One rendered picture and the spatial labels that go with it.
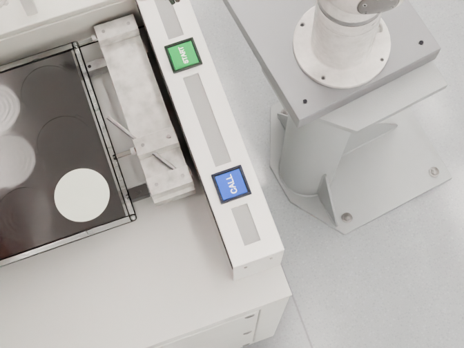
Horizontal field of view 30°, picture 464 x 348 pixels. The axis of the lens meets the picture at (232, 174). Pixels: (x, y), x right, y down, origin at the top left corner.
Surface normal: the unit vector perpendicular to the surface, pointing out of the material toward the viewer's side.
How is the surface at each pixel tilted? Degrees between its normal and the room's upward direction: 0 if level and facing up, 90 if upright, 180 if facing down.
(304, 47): 3
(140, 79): 0
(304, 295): 0
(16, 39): 90
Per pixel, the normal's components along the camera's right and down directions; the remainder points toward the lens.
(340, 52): -0.21, 0.93
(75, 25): 0.33, 0.91
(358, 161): 0.00, -0.28
